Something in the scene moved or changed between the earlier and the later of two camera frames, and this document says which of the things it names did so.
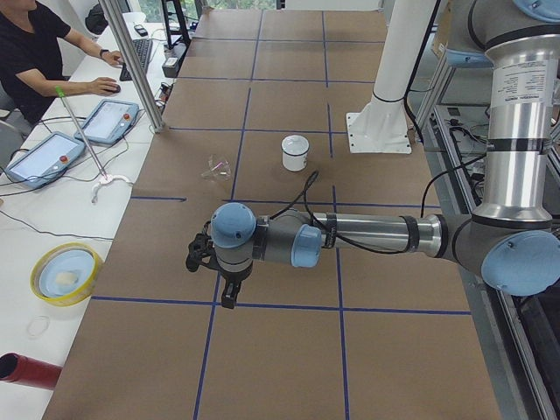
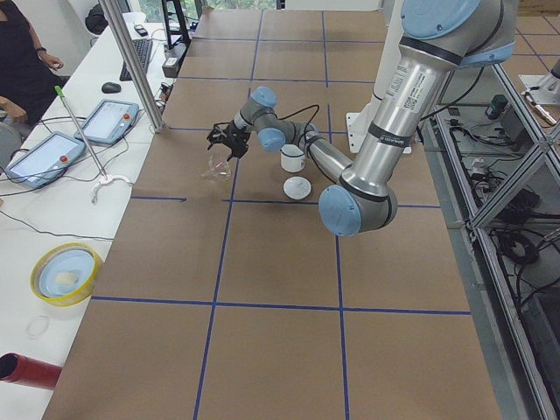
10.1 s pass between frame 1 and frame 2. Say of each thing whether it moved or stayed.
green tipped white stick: stayed
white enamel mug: stayed
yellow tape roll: stayed
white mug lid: moved
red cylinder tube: stayed
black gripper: moved
